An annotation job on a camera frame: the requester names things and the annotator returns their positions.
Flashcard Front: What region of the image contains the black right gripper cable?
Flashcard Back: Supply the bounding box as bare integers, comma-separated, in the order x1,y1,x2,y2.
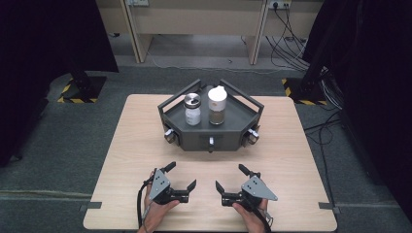
246,197,275,233

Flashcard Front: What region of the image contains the beige wooden desk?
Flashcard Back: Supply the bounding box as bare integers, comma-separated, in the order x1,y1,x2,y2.
96,0,325,66

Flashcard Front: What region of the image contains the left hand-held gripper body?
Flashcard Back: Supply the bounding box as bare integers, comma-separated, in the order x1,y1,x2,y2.
148,167,190,206

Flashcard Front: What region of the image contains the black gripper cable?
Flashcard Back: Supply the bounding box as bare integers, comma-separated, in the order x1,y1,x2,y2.
136,176,156,231
246,197,275,233

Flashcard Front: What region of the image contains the person's left hand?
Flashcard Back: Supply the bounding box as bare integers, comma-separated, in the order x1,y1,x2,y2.
137,170,181,233

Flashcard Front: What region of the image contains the dark grey corner shelf rack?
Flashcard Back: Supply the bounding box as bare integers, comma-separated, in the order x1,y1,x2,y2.
157,78,265,154

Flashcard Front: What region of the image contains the clear bottle with white cap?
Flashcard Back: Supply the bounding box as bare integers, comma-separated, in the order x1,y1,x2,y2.
207,84,228,126

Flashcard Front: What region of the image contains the white power strip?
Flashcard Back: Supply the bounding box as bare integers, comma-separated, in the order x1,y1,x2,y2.
126,0,151,8

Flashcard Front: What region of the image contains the black stand base striped tape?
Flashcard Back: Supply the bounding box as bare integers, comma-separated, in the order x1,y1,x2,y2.
56,70,108,105
281,77,328,107

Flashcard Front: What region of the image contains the person's right hand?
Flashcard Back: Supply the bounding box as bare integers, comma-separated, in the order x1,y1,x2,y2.
231,197,270,233

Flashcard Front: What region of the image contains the white wall socket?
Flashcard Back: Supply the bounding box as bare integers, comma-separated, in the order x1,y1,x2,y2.
268,0,292,10

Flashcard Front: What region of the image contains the bundle of black floor cables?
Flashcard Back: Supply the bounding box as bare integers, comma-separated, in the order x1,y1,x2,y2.
264,3,310,72

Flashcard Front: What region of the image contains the black floor cable loop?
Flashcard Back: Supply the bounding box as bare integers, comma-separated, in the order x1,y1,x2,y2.
303,109,343,208

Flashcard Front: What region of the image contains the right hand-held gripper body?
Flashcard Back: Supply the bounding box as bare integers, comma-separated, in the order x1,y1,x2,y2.
221,175,279,209

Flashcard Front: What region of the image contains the bundle of white cables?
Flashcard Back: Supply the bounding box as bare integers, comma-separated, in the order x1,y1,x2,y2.
318,66,345,112

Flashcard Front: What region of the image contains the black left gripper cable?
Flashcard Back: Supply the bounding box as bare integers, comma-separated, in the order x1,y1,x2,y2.
136,176,156,231

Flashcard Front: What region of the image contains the glass jar with silver lid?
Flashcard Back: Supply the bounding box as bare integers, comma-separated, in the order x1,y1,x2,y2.
183,92,202,127

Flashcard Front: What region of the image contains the dark curtain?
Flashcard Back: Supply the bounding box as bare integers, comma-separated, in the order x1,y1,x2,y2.
0,0,120,168
301,0,412,224

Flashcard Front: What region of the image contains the dark table edge bracket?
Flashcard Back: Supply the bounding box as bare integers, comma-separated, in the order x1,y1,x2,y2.
79,201,103,214
318,201,342,216

